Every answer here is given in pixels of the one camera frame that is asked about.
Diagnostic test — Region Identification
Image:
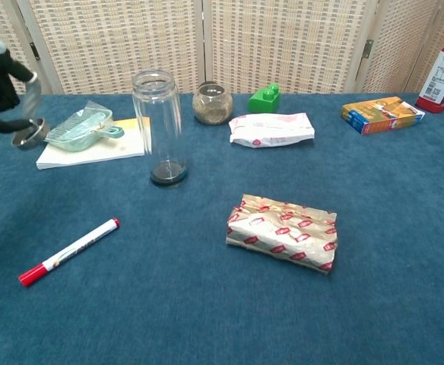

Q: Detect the teal dustpan in plastic bag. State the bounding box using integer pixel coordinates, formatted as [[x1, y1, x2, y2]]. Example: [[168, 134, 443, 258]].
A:
[[45, 100, 125, 152]]

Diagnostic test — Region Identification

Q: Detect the white yellow notepad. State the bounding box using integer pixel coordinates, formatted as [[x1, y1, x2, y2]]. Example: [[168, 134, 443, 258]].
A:
[[36, 116, 151, 170]]

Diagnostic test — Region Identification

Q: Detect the clear glass bottle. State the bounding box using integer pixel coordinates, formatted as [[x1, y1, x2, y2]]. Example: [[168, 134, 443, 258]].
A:
[[132, 69, 189, 188]]

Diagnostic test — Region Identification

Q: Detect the red white marker pen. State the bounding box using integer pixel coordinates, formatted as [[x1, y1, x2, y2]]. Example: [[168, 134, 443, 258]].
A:
[[18, 217, 121, 287]]

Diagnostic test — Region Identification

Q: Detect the round glass jar black lid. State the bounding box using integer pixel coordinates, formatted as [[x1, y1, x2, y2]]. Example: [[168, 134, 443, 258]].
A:
[[192, 81, 233, 125]]

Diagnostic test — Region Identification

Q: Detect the green building block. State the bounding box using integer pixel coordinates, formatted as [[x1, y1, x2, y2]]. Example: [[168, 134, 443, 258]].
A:
[[247, 82, 281, 114]]

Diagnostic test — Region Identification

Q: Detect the white red paper packet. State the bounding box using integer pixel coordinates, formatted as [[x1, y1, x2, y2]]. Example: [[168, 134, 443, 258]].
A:
[[228, 112, 316, 149]]

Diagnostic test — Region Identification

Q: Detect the woven folding screen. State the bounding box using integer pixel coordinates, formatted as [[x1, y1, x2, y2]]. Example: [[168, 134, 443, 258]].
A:
[[0, 0, 444, 96]]

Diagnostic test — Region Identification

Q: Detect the blue felt table cover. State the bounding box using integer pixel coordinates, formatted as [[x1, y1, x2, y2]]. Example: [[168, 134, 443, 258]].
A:
[[0, 92, 444, 365]]

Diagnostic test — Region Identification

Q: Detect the gold red snack package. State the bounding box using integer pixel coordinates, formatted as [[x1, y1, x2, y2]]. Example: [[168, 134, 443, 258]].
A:
[[226, 193, 338, 275]]

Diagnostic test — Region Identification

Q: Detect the orange blue carton box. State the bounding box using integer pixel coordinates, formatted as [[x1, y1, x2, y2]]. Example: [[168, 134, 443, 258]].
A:
[[340, 96, 426, 136]]

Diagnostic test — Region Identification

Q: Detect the red juice bottle white cap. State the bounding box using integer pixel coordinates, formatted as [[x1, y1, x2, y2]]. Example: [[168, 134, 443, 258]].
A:
[[415, 22, 444, 114]]

